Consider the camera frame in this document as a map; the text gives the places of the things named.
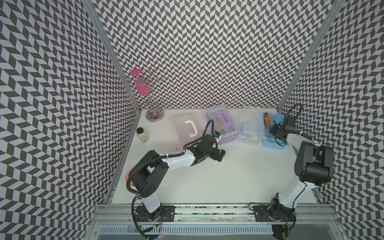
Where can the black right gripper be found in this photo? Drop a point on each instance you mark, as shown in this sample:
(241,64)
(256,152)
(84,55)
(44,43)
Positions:
(272,130)

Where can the blue toolbox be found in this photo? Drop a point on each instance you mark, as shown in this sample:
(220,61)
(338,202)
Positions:
(254,131)

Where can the orange patterned plate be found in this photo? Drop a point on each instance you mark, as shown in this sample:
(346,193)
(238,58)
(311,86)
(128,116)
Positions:
(127,174)

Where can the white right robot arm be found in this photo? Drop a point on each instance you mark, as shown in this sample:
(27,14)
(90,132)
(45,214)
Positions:
(314,165)

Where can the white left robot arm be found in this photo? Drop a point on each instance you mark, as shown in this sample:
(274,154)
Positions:
(146,176)

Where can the pink toolbox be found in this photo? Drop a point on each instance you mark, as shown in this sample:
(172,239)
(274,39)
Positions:
(188,128)

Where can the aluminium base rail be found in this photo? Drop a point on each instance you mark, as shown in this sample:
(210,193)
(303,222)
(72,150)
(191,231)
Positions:
(216,221)

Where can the purple toolbox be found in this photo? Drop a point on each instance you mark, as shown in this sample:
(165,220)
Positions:
(224,123)

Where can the glass jar black lid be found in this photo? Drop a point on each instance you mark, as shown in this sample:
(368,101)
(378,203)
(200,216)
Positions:
(142,135)

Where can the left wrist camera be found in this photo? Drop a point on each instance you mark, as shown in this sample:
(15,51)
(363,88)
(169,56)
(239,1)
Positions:
(217,136)

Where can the orange handled screwdriver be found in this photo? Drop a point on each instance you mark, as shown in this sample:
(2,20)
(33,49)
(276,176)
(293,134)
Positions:
(267,122)

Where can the pink glass on rack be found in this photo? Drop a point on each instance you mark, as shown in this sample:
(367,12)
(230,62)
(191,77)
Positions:
(142,88)

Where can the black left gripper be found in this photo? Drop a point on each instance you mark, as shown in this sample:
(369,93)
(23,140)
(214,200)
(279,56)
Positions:
(215,156)

